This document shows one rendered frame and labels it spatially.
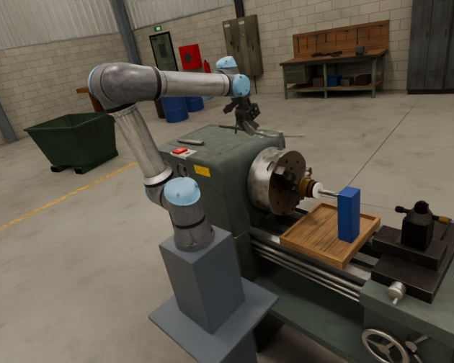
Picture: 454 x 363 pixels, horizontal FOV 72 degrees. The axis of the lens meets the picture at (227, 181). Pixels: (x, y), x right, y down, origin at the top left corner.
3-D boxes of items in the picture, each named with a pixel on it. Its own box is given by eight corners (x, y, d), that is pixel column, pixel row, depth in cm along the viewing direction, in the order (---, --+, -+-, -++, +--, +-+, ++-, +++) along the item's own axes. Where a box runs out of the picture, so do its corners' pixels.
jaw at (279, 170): (278, 184, 146) (266, 171, 137) (283, 174, 147) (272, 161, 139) (298, 189, 138) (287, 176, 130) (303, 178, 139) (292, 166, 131)
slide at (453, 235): (370, 279, 106) (370, 269, 104) (414, 219, 131) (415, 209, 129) (431, 305, 94) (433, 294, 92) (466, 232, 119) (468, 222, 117)
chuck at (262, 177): (254, 220, 148) (251, 155, 137) (292, 199, 168) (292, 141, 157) (269, 225, 142) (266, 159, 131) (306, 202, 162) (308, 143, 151)
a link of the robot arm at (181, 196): (184, 230, 104) (174, 194, 98) (163, 217, 114) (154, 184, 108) (212, 214, 110) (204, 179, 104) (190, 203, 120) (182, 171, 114)
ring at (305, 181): (292, 181, 138) (310, 185, 132) (303, 172, 143) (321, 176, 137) (293, 199, 142) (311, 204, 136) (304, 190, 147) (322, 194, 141)
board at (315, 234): (279, 243, 141) (279, 237, 140) (321, 207, 162) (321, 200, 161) (342, 270, 121) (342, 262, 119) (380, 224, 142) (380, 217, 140)
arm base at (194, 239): (192, 257, 106) (186, 233, 102) (166, 243, 116) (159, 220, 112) (223, 234, 115) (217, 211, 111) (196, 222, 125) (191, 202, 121)
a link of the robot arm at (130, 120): (168, 218, 113) (92, 70, 86) (150, 207, 124) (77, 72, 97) (194, 199, 119) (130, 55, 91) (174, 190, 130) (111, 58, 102)
